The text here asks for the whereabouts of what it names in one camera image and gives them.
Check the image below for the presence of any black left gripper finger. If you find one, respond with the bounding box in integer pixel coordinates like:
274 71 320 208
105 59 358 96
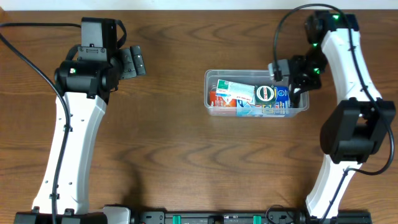
119 48 136 80
130 45 146 75

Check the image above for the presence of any green round-label tin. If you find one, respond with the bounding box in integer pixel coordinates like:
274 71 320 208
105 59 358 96
254 85 276 108

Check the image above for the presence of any blue cool fever box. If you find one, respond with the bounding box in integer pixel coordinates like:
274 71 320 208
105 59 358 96
236 85 290 116

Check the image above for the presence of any clear plastic container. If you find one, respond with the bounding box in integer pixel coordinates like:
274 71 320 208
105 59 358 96
204 70 309 118

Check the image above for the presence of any white green medicine box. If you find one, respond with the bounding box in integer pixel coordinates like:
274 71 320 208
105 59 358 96
216 79 254 102

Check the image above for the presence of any red medicine box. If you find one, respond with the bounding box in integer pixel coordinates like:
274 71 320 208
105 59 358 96
208 90 236 108

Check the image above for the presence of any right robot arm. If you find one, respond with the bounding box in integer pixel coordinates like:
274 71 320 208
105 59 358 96
289 11 396 223

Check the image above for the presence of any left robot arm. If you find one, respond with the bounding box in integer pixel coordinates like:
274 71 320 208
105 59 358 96
14 17 146 223

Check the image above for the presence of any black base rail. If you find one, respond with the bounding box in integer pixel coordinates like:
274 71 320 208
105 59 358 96
130 208 373 224

